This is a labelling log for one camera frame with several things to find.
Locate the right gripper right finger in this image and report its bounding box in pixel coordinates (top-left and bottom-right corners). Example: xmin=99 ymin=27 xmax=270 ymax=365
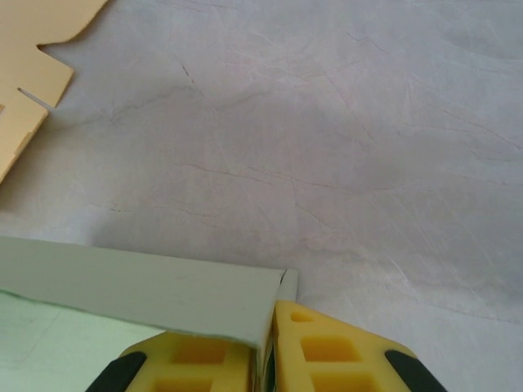
xmin=271 ymin=300 xmax=446 ymax=392

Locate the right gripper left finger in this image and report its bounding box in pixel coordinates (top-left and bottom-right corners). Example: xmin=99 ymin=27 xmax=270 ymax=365
xmin=92 ymin=330 xmax=251 ymax=392

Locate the green paper box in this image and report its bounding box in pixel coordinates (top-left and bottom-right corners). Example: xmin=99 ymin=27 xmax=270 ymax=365
xmin=0 ymin=235 xmax=299 ymax=392

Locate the orange paper box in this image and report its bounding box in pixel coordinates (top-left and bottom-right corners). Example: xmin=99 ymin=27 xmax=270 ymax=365
xmin=0 ymin=0 xmax=111 ymax=185

